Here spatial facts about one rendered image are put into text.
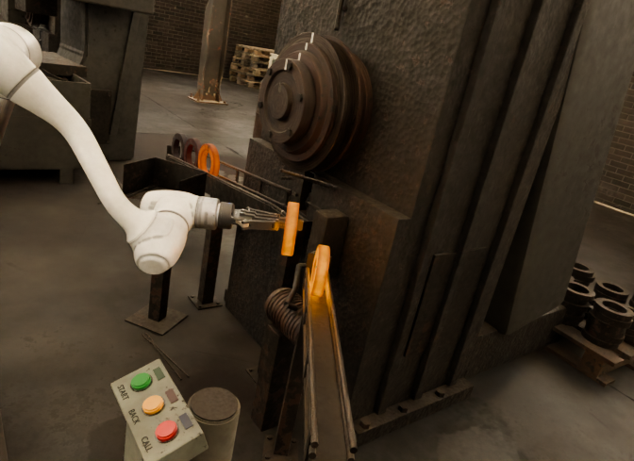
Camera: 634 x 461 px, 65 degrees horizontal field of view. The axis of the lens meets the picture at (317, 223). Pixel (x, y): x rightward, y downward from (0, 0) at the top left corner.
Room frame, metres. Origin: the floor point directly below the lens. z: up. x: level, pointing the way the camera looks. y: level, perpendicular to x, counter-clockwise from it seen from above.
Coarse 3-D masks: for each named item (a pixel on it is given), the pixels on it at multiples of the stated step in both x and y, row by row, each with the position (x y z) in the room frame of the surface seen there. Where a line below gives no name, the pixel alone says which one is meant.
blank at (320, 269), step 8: (320, 248) 1.32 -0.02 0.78; (328, 248) 1.33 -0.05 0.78; (320, 256) 1.29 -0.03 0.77; (328, 256) 1.29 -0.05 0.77; (320, 264) 1.27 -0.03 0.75; (328, 264) 1.28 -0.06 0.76; (312, 272) 1.36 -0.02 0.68; (320, 272) 1.26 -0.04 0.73; (312, 280) 1.32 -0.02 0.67; (320, 280) 1.26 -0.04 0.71; (312, 288) 1.26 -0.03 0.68; (320, 288) 1.26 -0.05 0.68; (320, 296) 1.28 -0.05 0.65
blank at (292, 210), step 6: (288, 204) 1.32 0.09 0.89; (294, 204) 1.32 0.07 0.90; (288, 210) 1.28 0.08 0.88; (294, 210) 1.29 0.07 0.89; (288, 216) 1.27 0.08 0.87; (294, 216) 1.27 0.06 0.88; (288, 222) 1.26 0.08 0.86; (294, 222) 1.26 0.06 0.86; (288, 228) 1.25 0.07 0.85; (294, 228) 1.25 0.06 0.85; (288, 234) 1.25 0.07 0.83; (294, 234) 1.25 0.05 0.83; (288, 240) 1.25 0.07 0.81; (294, 240) 1.25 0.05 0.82; (282, 246) 1.25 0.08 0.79; (288, 246) 1.25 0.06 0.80; (282, 252) 1.26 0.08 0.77; (288, 252) 1.26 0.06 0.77
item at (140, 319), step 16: (144, 160) 2.03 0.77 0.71; (160, 160) 2.09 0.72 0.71; (128, 176) 1.94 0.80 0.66; (144, 176) 2.04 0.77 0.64; (160, 176) 2.09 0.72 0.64; (176, 176) 2.07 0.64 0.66; (192, 176) 1.93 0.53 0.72; (128, 192) 1.94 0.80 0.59; (144, 192) 1.98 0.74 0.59; (192, 192) 1.94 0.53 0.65; (160, 288) 1.93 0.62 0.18; (160, 304) 1.93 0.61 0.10; (128, 320) 1.90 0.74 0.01; (144, 320) 1.92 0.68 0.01; (160, 320) 1.94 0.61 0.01; (176, 320) 1.97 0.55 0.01
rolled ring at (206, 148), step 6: (204, 144) 2.35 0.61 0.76; (210, 144) 2.33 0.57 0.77; (204, 150) 2.35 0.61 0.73; (210, 150) 2.29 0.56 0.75; (216, 150) 2.30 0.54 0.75; (198, 156) 2.39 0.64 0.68; (204, 156) 2.38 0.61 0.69; (210, 156) 2.29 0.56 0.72; (216, 156) 2.28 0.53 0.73; (198, 162) 2.38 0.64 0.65; (204, 162) 2.38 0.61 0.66; (216, 162) 2.27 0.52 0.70; (204, 168) 2.37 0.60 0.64; (210, 168) 2.27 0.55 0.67; (216, 168) 2.26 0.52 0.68; (216, 174) 2.27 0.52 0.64
